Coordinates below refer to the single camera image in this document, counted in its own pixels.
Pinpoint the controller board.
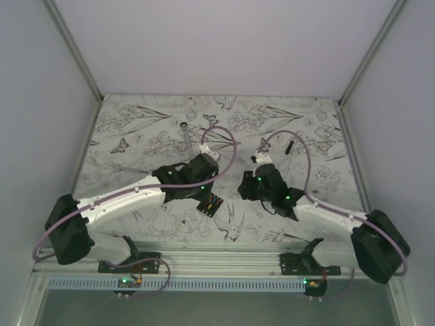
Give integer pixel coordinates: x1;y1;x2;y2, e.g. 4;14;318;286
303;278;328;297
117;277;142;289

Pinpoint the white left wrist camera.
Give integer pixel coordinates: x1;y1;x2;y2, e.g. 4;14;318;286
199;143;220;162

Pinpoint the right aluminium frame post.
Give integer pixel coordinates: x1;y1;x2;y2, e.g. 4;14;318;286
339;0;408;106

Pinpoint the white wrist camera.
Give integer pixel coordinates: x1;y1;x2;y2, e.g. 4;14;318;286
199;143;220;162
251;151;273;166

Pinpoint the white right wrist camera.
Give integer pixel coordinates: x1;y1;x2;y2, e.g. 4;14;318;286
251;151;273;166

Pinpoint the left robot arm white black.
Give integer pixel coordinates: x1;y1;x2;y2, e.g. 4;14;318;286
45;151;220;273

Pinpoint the white slotted cable duct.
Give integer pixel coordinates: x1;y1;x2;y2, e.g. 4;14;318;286
47;276;305;293

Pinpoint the silver combination wrench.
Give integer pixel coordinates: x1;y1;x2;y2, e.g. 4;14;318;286
180;122;194;159

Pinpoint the black cylindrical pen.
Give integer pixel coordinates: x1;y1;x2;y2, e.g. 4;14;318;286
285;140;294;155

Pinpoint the right controller board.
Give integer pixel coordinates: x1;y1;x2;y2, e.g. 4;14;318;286
303;278;328;297

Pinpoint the left controller board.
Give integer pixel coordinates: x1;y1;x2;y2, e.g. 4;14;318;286
117;277;142;289

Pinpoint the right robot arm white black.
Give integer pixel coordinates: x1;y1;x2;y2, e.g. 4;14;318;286
238;164;411;284

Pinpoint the black fuse box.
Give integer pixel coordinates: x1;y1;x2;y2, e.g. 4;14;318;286
196;194;224;217

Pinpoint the aluminium mounting rail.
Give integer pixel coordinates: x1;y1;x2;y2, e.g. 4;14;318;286
33;240;405;280

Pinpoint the aluminium frame post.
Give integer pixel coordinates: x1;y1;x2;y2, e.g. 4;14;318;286
43;0;103;103
339;0;408;106

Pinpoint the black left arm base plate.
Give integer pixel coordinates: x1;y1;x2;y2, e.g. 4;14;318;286
98;252;161;274

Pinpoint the left aluminium frame post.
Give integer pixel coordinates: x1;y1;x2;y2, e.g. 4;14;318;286
43;0;103;103

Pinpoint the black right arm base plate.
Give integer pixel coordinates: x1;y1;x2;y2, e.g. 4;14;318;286
279;252;341;276

